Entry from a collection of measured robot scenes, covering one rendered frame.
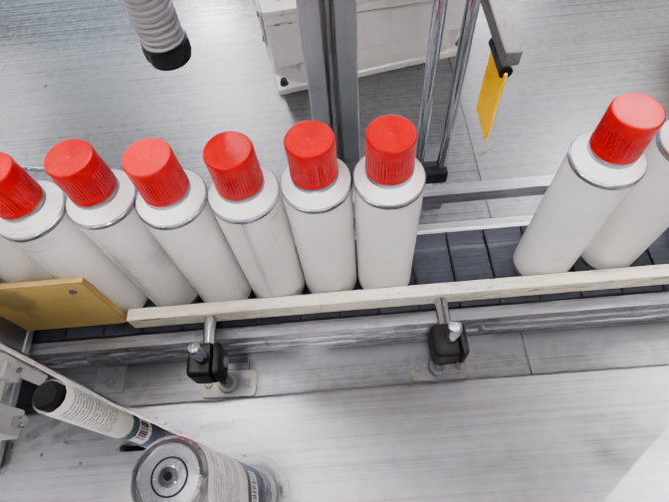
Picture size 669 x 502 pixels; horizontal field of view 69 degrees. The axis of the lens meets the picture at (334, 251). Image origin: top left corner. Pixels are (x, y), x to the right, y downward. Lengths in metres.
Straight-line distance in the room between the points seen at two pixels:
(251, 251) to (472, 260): 0.23
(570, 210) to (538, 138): 0.29
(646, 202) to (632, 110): 0.10
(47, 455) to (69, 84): 0.54
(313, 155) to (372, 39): 0.42
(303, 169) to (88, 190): 0.14
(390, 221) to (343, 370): 0.20
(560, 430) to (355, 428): 0.17
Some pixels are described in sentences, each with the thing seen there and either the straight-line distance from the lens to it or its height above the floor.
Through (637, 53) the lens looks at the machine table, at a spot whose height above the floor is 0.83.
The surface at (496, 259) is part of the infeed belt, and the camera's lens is 0.51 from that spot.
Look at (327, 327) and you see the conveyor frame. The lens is 0.47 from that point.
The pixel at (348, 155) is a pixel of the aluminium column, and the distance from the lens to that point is 0.52.
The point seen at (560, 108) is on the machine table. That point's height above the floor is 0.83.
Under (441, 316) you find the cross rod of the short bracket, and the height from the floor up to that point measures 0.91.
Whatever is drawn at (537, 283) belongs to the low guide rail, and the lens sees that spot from 0.47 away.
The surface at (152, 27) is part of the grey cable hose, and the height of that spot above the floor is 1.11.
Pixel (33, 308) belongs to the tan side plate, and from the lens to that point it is 0.50.
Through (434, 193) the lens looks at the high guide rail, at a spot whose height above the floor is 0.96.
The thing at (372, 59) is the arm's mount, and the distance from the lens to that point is 0.73.
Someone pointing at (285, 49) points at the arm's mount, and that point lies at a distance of 0.68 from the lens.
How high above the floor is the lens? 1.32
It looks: 61 degrees down
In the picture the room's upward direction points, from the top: 8 degrees counter-clockwise
